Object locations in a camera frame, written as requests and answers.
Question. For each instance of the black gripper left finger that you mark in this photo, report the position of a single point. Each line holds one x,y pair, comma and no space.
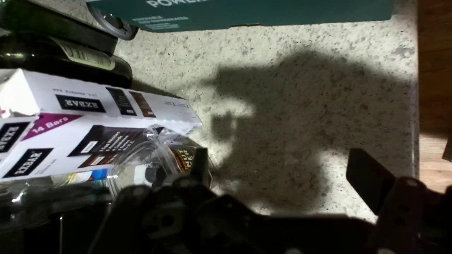
199,164

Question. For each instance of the green glass bottle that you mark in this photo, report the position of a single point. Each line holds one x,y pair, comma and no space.
47,23

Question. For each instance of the cardboard box organic power greens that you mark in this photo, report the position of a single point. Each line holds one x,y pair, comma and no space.
263,12

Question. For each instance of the white protein bar box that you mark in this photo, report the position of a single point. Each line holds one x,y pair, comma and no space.
71,122

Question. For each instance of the dark wine bottle gold cap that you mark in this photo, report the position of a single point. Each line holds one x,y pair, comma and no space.
28,58

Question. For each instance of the clear water bottle blue cap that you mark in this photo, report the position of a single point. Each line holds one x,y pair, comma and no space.
89,177

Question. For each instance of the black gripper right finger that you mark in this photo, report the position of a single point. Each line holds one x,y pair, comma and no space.
369,181

